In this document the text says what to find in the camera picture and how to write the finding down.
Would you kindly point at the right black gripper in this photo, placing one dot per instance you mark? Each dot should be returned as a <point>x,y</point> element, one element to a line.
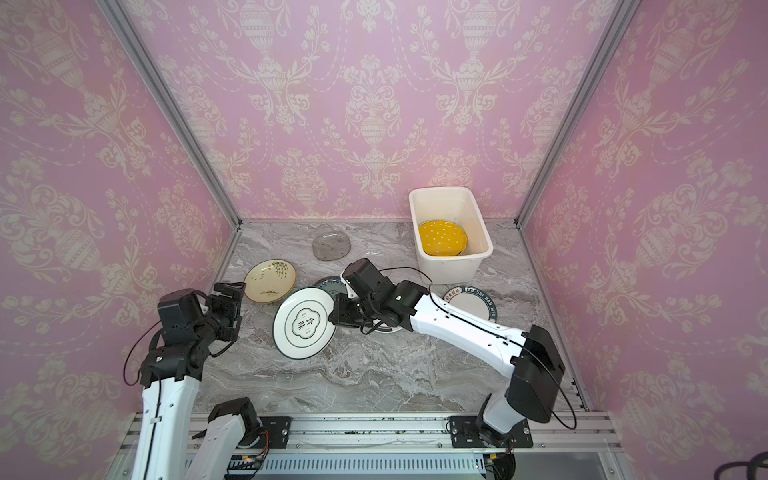
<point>346,308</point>

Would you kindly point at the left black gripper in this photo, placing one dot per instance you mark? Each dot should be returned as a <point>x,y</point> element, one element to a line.
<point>230,306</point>

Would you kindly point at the white plate green cloud motif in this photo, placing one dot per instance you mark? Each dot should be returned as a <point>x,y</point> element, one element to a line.
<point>301,326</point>

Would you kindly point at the yellow scalloped dotted plate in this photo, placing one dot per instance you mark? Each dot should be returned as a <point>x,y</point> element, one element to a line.
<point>442,238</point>

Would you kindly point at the white plate green red rim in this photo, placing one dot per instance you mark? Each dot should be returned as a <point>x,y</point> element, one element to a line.
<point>386,329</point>

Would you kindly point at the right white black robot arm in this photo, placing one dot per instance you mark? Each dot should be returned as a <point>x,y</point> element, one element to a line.
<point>529,360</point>

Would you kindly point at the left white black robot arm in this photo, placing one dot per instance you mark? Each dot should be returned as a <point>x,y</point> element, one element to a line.
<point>171,374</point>

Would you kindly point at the white plastic bin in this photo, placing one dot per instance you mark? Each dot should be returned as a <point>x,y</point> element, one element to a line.
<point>457,205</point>

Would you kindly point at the blue floral patterned plate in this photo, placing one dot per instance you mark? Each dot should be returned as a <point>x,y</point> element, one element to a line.
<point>333,285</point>

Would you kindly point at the cream plate with willow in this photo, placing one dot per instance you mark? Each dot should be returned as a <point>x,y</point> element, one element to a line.
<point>270,281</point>

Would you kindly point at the grey smoked glass plate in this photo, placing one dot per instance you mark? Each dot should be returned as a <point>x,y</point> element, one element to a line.
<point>331,246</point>

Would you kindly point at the white plate green lettered rim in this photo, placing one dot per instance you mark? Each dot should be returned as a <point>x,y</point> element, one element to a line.
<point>472,300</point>

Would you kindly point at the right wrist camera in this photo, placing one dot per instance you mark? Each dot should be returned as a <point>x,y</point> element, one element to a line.
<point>348,279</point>

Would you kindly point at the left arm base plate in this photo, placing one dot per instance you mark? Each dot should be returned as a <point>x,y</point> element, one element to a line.
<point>271,432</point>

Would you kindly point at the aluminium mounting rail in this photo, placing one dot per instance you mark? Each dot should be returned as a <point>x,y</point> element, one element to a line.
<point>409,445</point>

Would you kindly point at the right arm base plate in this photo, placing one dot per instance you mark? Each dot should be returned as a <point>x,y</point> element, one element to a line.
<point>469,432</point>

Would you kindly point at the left corner aluminium post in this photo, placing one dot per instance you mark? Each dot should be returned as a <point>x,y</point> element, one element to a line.
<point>117,16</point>

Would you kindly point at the corner aluminium post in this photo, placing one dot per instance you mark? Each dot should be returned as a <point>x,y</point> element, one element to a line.
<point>595,68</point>
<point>117,16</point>

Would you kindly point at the right corner aluminium post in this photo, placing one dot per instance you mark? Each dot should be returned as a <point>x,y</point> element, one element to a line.
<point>595,68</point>

